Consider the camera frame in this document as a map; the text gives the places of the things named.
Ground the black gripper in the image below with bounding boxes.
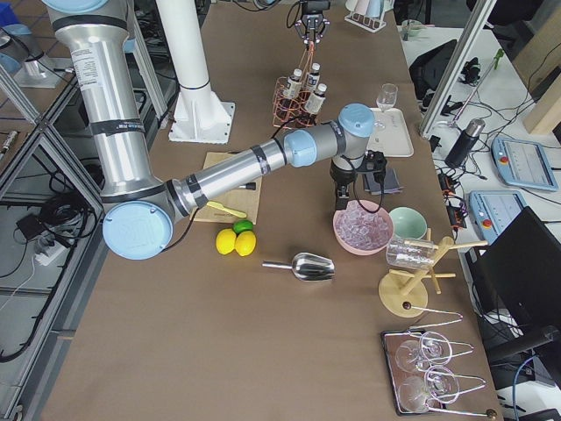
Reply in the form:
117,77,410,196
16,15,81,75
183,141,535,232
335,182,355,211
295,12,330,36

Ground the copper wire bottle basket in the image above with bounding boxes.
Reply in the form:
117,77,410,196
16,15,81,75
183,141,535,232
273,43,318,129

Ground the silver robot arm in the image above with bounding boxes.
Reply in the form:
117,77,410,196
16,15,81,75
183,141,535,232
46,1,374,260

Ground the tea bottle in basket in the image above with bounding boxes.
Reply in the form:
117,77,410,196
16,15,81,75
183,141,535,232
304,62,321,91

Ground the tea bottle lying low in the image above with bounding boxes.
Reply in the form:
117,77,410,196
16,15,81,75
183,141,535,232
304,83,327,115

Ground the grey cloth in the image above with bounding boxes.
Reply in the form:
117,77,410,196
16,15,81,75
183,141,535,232
362,168,402,196

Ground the pink bowl of ice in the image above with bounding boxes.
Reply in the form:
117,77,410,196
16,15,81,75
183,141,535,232
332,200,394,255

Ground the white cup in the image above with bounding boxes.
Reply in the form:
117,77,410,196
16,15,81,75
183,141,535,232
345,0,369,16

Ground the pale green cup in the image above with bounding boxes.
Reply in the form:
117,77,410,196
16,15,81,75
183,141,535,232
365,0,385,18

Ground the white serving tray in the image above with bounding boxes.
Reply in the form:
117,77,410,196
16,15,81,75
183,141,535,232
367,108,414,158

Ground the green bowl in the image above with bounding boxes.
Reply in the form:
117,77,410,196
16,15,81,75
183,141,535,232
389,207,428,239

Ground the steel muddler rod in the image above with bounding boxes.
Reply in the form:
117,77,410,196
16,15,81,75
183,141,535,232
238,182,257,190

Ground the steel ice scoop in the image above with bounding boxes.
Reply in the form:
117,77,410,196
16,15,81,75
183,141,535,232
262,252,335,282

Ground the clear wine glass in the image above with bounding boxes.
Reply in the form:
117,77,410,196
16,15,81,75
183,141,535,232
375,83,398,130

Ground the glass jar on stand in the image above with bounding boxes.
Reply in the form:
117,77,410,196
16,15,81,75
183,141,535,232
386,237,437,269

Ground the green lime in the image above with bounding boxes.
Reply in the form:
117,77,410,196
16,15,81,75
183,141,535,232
232,219,253,235

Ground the yellow lemon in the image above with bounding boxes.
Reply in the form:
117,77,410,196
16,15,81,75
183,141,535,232
215,228,237,255
235,231,257,257

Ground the wooden cup tree stand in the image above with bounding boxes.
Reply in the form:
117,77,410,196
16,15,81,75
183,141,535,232
378,237,488,318

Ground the black thermos bottle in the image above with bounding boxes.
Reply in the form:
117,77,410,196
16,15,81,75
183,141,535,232
444,118,486,168

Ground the yellow plastic knife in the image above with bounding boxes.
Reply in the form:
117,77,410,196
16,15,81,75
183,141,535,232
207,201,247,218

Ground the blue teach pendant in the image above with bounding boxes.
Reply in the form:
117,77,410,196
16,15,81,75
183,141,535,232
468,189,527,244
492,138,558,191

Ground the black glass tray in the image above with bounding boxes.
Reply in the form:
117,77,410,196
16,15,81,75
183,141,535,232
381,330,429,416

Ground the upside wine glass far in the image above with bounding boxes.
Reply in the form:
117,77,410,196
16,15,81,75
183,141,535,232
395,331,452,373

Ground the upside wine glass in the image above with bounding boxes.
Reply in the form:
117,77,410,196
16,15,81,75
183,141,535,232
395,331,452,373
397,366,459,413

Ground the black monitor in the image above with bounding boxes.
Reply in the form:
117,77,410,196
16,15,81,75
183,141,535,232
474,207,560,332

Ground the upside wine glass near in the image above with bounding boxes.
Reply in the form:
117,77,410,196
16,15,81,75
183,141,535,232
397,366,459,413

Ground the white wire cup rack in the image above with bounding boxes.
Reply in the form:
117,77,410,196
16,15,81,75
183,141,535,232
344,12,387,33

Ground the aluminium frame post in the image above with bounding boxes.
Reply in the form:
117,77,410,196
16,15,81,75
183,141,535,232
419,0,496,139

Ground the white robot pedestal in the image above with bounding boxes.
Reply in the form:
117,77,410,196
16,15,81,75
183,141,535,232
157,0,235,144

